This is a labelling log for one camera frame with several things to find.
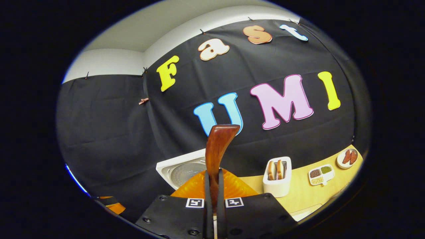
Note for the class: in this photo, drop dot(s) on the toast bread slice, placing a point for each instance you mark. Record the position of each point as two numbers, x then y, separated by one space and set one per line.
272 171
280 169

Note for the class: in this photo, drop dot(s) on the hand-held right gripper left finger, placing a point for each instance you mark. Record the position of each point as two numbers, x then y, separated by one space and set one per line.
208 205

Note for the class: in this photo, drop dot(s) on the white divided dish with beans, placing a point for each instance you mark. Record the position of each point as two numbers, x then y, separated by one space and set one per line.
320 174

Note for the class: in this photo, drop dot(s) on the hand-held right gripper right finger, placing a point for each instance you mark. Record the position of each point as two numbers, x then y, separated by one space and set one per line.
221 212

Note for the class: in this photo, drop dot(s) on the white rice cooker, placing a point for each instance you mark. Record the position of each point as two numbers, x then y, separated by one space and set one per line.
186 172

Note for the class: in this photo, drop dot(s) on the white toaster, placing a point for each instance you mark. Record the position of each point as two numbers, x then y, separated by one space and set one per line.
277 187

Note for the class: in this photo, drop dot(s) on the red meat piece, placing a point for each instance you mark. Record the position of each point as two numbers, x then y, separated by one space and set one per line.
353 157
346 156

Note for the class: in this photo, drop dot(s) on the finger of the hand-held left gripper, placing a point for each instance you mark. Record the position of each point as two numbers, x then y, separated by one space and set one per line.
117 208

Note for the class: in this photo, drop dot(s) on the white round plate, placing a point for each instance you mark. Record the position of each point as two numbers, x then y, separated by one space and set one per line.
340 162

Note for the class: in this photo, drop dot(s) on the red cloth clip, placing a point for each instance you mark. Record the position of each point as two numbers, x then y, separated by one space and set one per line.
143 101

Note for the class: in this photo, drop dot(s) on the brown wooden spoon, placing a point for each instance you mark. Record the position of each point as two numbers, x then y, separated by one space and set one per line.
217 149

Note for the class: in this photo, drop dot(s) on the clear box of rice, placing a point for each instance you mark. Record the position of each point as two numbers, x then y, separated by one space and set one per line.
305 212

